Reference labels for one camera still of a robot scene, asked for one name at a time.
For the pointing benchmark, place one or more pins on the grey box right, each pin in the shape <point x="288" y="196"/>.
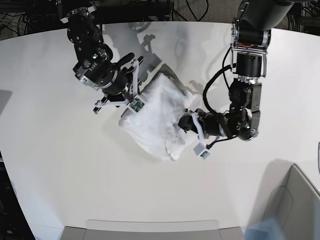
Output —
<point x="293" y="210"/>

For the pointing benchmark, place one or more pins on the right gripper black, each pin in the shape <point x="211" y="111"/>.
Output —
<point x="117" y="82"/>

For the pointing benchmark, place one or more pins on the grey tray bottom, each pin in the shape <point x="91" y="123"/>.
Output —
<point x="129" y="230"/>

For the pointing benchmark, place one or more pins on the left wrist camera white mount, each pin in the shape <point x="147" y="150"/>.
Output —
<point x="200" y="135"/>

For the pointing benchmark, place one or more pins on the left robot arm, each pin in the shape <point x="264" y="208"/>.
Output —
<point x="251" y="34"/>

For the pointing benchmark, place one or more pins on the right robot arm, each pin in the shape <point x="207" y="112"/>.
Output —
<point x="94" y="66"/>

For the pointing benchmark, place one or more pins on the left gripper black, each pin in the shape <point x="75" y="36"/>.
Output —
<point x="209" y="123"/>

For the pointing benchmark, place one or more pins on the white T-shirt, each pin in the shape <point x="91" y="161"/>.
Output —
<point x="155" y="127"/>

